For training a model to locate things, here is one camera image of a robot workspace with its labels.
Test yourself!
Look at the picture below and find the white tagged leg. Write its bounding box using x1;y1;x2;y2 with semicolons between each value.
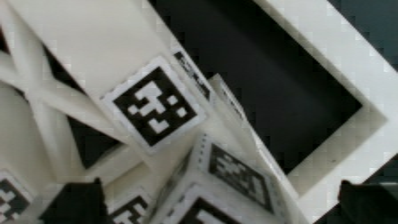
148;134;293;224

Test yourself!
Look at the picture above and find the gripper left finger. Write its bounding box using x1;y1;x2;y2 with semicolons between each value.
39;178;108;224

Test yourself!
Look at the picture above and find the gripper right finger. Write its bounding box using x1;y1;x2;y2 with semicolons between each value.
322;180;398;224

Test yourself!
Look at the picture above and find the white U-shaped fence frame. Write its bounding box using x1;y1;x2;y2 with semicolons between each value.
254;0;398;220

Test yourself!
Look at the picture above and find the white chair back frame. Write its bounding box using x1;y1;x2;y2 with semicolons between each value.
0;0;309;224

